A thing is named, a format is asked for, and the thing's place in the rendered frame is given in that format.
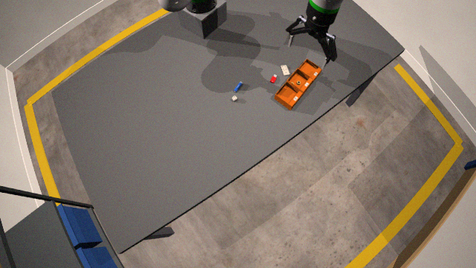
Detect orange rack of bins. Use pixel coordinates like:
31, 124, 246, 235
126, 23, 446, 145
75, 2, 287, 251
274, 59, 322, 111

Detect blue battery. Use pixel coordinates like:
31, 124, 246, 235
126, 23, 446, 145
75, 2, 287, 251
234, 82, 242, 92

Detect white domino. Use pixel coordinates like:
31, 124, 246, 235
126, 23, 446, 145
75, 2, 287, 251
281, 66, 289, 76

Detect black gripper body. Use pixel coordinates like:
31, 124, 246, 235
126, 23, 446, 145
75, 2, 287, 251
304, 17, 329, 39

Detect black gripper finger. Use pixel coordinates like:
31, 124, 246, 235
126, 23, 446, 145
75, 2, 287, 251
315, 32, 337, 70
286, 15, 312, 47

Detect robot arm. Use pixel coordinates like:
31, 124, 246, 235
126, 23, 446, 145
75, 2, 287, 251
158, 0, 343, 26

